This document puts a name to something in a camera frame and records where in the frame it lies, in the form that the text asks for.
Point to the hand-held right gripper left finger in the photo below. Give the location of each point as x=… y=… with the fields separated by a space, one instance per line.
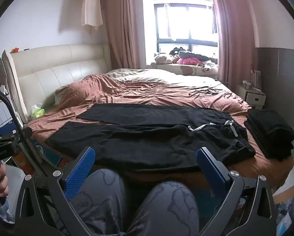
x=80 y=170

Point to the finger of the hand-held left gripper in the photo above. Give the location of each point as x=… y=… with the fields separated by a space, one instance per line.
x=24 y=132

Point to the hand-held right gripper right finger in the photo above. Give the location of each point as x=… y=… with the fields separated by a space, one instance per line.
x=209 y=173

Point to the black pants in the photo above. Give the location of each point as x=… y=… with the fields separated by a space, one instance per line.
x=137 y=142

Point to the green tissue packet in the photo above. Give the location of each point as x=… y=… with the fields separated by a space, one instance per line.
x=37 y=113

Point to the printed blue orange box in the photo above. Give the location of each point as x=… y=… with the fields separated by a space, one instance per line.
x=48 y=153

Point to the person's left leg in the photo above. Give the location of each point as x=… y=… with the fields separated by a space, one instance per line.
x=100 y=196

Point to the person's leg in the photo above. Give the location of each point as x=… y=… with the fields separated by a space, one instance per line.
x=100 y=196
x=166 y=209

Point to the white pillow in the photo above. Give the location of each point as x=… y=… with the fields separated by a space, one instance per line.
x=59 y=95

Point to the person's right leg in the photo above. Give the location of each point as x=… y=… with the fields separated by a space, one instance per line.
x=166 y=209

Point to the folded black clothes stack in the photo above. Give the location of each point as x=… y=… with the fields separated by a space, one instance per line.
x=272 y=132

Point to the cream leather headboard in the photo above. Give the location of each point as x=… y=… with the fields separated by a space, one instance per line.
x=63 y=64

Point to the orange toy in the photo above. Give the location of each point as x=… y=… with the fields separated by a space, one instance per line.
x=15 y=50

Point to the white nightstand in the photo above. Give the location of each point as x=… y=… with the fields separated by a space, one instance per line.
x=256 y=99

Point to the brown bed sheet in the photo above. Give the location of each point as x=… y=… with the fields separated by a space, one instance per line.
x=161 y=93

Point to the pink striped box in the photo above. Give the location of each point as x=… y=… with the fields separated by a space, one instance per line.
x=256 y=80

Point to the printed beige cushion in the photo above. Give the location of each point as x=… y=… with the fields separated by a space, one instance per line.
x=186 y=69

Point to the beige duvet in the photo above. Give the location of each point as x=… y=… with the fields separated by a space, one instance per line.
x=161 y=75

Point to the pink plush toy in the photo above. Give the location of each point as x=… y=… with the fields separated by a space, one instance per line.
x=190 y=61

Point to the black plush toy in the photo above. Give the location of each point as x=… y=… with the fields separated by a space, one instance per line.
x=186 y=53

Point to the pink curtain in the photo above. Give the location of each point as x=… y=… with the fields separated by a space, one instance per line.
x=122 y=29
x=233 y=41

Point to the cream hanging cloth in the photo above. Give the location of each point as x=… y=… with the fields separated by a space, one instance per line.
x=91 y=9

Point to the window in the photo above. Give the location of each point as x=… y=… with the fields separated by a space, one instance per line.
x=186 y=24

